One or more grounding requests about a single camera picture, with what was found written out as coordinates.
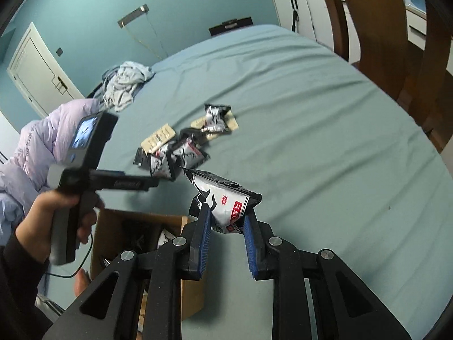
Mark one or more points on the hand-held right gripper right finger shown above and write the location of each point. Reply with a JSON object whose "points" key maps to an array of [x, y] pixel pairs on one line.
{"points": [[249, 251]]}

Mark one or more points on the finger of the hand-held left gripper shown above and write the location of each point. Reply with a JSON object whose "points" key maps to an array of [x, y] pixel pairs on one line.
{"points": [[150, 184]]}

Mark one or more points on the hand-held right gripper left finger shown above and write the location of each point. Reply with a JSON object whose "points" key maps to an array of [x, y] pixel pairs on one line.
{"points": [[202, 244]]}

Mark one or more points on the deer print snack packet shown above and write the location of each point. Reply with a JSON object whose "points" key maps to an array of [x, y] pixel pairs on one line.
{"points": [[226, 198], [164, 237]]}

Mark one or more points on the pile of deer print packets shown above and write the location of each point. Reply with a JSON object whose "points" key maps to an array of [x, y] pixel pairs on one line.
{"points": [[184, 156]]}

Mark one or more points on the brown cardboard box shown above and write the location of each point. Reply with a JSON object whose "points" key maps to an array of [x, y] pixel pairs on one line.
{"points": [[106, 241]]}

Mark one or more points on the beige sachet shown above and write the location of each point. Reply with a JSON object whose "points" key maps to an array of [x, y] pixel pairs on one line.
{"points": [[157, 138], [231, 124]]}

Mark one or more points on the person's left forearm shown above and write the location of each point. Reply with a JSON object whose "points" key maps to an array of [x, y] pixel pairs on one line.
{"points": [[17, 283]]}

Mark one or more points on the person's left hand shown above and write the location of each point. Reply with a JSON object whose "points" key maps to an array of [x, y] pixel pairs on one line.
{"points": [[35, 226]]}

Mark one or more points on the dark blue garment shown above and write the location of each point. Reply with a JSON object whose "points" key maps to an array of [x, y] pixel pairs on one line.
{"points": [[99, 94]]}

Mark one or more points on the light purple quilt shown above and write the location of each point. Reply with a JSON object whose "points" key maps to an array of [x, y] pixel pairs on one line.
{"points": [[42, 138]]}

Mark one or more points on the grey crumpled clothes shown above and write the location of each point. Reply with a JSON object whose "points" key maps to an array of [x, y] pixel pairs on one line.
{"points": [[124, 78]]}

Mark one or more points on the white door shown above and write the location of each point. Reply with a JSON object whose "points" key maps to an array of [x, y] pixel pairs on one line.
{"points": [[39, 67]]}

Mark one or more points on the person's bare foot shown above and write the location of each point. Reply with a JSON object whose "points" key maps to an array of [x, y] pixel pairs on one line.
{"points": [[81, 283]]}

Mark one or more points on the black paper bag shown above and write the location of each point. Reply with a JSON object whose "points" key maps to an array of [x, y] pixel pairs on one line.
{"points": [[230, 26]]}

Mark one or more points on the white cabinet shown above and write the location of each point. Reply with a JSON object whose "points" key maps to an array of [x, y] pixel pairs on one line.
{"points": [[311, 10]]}

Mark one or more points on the brown wooden chair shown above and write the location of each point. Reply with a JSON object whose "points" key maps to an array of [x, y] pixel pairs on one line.
{"points": [[375, 42]]}

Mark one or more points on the white drawer unit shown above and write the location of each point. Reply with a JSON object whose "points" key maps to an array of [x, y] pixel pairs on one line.
{"points": [[417, 24]]}

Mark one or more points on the grey light switch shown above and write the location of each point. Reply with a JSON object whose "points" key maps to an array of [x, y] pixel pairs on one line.
{"points": [[60, 51]]}

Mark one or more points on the grey wall power strip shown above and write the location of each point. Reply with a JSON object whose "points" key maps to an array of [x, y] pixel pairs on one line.
{"points": [[132, 16]]}

